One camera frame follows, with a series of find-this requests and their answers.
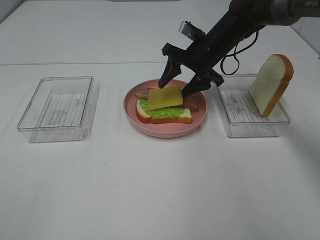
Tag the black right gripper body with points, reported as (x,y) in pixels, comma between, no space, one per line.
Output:
(200,57)

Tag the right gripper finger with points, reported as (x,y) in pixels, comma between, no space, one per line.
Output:
(197,84)
(172,69)

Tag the bacon strip from tray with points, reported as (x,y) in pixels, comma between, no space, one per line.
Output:
(142,93)
(191,103)

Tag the yellow cheese slice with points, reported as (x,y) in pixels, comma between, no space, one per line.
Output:
(159,98)

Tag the bread slice from tray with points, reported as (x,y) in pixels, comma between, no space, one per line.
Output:
(154,120)

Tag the green lettuce leaf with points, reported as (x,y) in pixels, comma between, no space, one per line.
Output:
(167,112)

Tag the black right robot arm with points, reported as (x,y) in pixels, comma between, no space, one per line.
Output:
(243,18)

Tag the clear plastic tray right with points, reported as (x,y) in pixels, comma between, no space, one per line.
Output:
(238,113)

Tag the clear plastic tray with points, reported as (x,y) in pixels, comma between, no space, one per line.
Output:
(61,109)
(238,113)

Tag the pink round plate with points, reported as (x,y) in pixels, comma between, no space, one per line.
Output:
(164,130)

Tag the clear plastic tray left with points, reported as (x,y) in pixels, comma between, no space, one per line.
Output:
(61,109)

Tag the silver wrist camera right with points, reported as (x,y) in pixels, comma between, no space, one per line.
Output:
(190,31)

